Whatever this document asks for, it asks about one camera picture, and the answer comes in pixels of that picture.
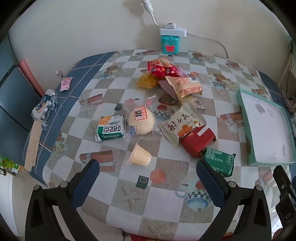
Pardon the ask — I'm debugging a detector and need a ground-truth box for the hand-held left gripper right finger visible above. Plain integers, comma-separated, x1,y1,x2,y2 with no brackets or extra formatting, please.
196,159,272,241

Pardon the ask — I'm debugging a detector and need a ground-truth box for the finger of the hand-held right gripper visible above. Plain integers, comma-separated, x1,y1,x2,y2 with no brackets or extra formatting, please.
272,165,293,197

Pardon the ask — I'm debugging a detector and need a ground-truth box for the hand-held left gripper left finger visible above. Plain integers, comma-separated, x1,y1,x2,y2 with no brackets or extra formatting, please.
25,159,100,241

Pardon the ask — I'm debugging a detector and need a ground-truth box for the dark green snack packet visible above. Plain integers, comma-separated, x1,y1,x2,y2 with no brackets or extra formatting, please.
203,147,237,178

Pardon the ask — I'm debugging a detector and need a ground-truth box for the red foil packet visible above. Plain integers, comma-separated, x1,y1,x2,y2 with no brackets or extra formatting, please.
180,124,216,158

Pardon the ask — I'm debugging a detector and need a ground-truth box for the yellow jelly cup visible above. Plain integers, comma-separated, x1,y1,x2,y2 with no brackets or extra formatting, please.
128,141,152,167

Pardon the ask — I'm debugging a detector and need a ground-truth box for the green and white snack packet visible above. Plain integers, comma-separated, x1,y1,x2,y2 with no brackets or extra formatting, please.
94,114,127,142

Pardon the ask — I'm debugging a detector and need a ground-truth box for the cream packet with orange print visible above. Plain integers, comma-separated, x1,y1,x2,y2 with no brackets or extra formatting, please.
158,102,207,149

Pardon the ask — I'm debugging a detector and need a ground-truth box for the round bun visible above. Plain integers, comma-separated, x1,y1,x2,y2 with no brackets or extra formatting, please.
124,98,160,137

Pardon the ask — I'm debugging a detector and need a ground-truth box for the orange bread packet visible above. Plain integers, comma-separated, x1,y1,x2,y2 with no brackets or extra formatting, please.
165,75,204,99

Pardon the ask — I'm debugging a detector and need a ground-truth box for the yellow snack bag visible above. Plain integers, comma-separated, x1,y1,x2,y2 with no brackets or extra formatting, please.
135,72,162,90

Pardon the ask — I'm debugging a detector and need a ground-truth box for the red snack bag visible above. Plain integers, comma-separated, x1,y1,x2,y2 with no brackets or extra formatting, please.
147,57,181,78

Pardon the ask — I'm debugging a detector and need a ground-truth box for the checkered printed tablecloth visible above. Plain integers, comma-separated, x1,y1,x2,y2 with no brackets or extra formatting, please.
45,49,278,239

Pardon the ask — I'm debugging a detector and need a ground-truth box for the cardboard strip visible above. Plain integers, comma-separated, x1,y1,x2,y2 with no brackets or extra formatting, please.
24,119,42,172

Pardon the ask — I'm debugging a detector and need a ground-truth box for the green printed box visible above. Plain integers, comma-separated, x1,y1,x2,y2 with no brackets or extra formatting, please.
0,156,23,176

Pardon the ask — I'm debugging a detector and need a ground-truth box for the blue plaid tablecloth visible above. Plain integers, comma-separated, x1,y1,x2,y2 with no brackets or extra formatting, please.
22,52,286,186

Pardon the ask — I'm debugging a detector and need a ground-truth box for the crumpled blue white bag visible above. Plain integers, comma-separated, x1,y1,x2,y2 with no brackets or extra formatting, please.
31,89,58,128

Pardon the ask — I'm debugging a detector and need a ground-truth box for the small pink packet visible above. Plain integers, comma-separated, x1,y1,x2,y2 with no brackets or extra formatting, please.
60,77,73,92

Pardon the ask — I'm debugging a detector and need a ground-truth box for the dark cabinet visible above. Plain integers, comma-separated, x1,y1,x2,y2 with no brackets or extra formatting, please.
0,35,45,163

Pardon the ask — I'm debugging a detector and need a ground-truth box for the teal tin with red crab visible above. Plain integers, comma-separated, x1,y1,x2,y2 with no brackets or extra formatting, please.
161,35,181,55

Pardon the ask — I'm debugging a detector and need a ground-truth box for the white power strip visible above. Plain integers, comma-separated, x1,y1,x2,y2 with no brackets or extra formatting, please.
159,22,187,37

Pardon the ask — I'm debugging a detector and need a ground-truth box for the reddish wooden post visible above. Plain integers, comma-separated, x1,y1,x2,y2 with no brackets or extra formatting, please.
18,59,45,98

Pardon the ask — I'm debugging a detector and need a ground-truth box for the thin white cable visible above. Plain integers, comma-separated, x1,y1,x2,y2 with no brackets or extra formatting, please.
186,32,229,59

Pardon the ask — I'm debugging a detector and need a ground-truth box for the white plug with cable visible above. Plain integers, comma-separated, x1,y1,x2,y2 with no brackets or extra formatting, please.
139,0,167,27

